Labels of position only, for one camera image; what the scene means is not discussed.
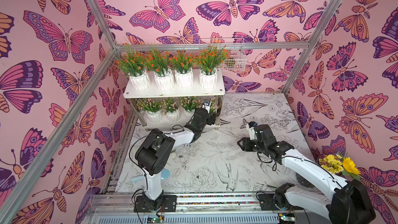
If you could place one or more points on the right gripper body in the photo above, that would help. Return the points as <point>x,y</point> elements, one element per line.
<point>251,143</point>

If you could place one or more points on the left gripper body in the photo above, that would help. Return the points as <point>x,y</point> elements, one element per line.
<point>210,121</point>

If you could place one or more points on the pink plant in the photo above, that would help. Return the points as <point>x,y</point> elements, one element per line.
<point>189,104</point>
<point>213,107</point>
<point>171,108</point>
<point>152,107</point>

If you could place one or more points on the orange plant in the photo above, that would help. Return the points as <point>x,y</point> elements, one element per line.
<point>182,64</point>
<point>133,66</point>
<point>163,75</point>
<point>208,60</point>

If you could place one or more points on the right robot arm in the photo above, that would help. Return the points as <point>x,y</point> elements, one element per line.
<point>340,201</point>

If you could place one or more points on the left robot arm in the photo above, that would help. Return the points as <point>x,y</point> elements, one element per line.
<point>156,149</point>

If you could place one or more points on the white two-tier rack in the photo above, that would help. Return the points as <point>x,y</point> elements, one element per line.
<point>195,90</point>

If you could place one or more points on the yellow flower bouquet vase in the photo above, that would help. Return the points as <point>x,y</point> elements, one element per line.
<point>338,164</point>

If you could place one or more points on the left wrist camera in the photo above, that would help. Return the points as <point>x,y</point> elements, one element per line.
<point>207,105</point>

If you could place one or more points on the white wire basket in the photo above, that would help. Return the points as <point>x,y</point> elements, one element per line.
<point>236,60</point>

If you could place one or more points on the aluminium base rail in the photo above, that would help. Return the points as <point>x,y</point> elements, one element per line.
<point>218,208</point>

